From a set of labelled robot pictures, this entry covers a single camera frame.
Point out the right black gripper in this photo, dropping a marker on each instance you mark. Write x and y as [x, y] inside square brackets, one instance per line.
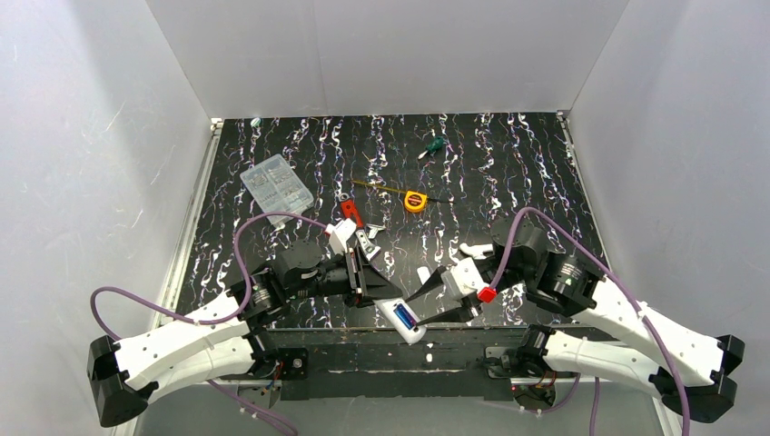
[463, 298]

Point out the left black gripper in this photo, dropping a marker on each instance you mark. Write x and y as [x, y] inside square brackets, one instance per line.
[356, 275]

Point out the white remote control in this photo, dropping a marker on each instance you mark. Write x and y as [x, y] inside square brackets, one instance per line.
[386, 310]

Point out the blue AAA battery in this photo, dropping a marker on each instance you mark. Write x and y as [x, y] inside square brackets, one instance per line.
[405, 317]

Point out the white battery cover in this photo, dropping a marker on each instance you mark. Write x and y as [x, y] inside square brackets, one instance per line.
[423, 274]

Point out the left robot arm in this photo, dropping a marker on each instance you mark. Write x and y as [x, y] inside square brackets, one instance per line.
[228, 336]

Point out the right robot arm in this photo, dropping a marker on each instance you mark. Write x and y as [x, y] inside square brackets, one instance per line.
[686, 370]

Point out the red adjustable wrench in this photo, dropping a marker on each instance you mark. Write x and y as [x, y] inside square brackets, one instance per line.
[365, 233]

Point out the white plastic faucet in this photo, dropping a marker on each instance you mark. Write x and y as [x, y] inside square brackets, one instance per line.
[477, 251]

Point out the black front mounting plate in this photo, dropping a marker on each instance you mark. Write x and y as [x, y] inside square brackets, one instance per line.
[377, 363]

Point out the yellow tape measure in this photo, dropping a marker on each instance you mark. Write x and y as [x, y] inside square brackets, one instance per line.
[413, 201]

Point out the clear plastic screw box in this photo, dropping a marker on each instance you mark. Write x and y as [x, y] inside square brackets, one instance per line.
[276, 187]

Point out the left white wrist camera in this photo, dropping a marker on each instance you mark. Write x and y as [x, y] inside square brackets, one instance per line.
[339, 235]

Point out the green handled screwdriver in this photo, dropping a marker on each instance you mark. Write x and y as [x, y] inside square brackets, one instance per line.
[436, 144]

